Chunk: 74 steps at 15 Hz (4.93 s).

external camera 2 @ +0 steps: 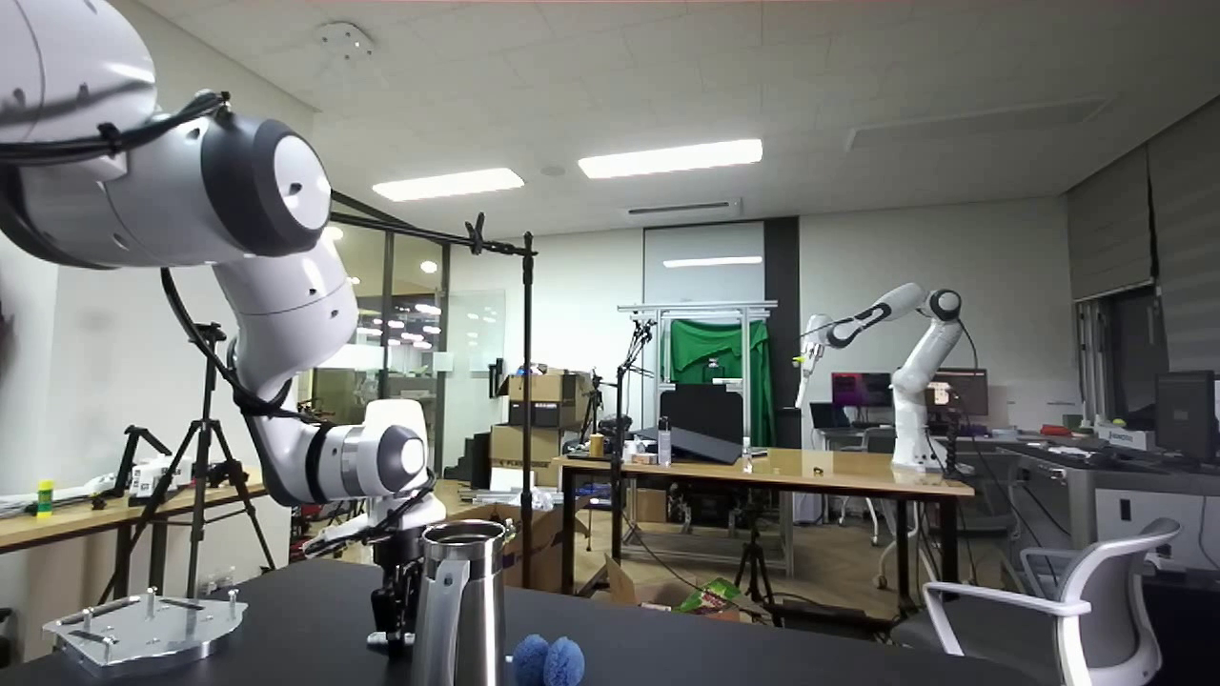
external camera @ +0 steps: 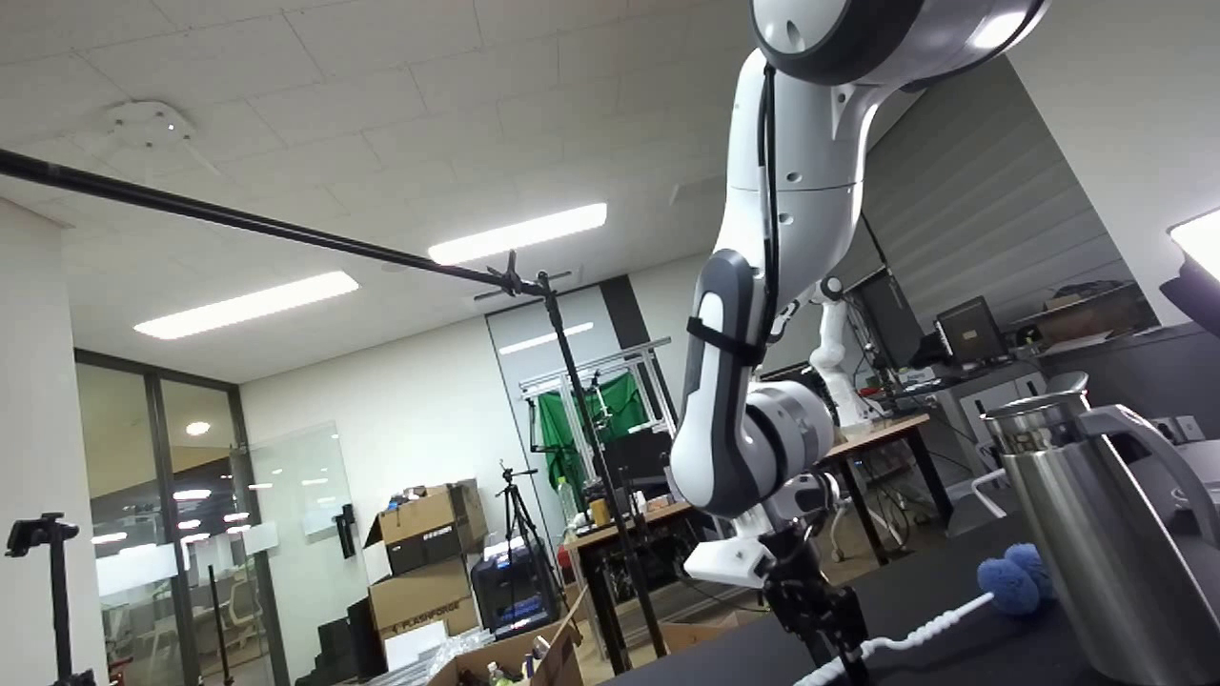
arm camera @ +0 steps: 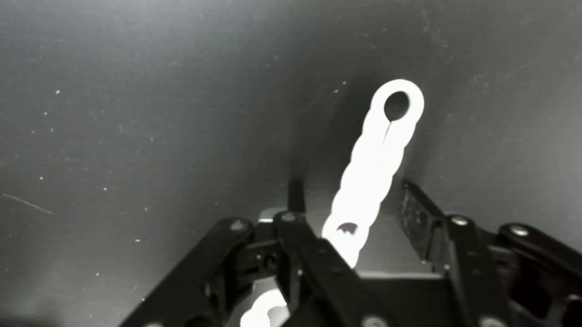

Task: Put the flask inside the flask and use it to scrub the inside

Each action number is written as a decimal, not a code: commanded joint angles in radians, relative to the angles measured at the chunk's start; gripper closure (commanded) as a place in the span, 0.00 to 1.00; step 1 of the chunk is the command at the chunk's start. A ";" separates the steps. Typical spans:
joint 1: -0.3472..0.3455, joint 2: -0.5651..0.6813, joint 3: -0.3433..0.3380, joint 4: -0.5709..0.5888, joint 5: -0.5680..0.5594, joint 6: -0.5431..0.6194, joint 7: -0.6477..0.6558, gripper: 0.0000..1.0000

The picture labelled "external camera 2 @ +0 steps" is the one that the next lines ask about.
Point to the white mesh office chair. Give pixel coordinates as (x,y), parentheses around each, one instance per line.
(1092,595)

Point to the stacked cardboard boxes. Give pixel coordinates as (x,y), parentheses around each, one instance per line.
(548,396)

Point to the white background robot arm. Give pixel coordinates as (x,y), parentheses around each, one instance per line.
(916,384)

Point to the black computer monitor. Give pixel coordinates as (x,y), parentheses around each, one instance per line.
(1188,414)

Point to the long ceiling light panel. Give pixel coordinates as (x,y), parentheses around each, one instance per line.
(672,158)
(442,186)

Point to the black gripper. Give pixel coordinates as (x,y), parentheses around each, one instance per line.
(401,567)

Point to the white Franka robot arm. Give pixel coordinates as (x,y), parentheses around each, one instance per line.
(155,193)

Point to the green backdrop cloth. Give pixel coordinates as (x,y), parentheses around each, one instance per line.
(711,358)

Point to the long wooden bench table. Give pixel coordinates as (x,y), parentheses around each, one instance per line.
(89,522)

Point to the black stand with boom pole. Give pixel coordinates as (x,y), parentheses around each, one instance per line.
(523,445)

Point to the black camera tripod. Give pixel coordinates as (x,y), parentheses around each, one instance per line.
(205,481)

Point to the black stand with camera arm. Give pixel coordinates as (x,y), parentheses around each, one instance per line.
(620,434)

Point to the small green bottle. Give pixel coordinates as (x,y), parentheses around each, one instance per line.
(45,499)

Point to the wooden table with black legs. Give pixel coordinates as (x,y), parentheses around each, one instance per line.
(787,476)

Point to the clear acrylic plate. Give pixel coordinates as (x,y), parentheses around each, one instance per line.
(148,632)

